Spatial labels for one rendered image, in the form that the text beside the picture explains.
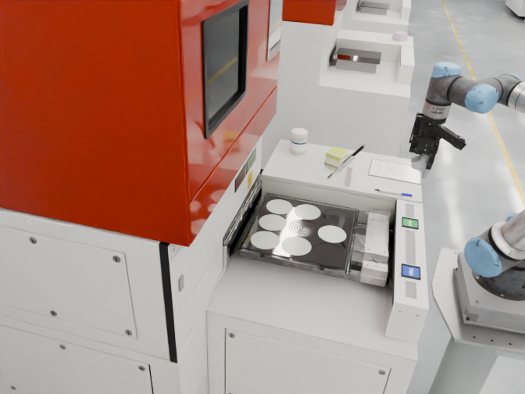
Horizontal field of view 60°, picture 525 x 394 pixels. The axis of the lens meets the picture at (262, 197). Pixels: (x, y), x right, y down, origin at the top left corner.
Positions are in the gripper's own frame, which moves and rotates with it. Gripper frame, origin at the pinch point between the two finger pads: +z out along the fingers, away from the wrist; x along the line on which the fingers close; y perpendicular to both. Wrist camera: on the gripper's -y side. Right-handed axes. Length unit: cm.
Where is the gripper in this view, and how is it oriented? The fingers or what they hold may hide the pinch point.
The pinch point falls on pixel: (426, 174)
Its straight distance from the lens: 156.4
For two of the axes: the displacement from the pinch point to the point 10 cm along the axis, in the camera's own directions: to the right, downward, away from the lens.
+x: -2.6, 5.1, -8.2
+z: -0.4, 8.4, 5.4
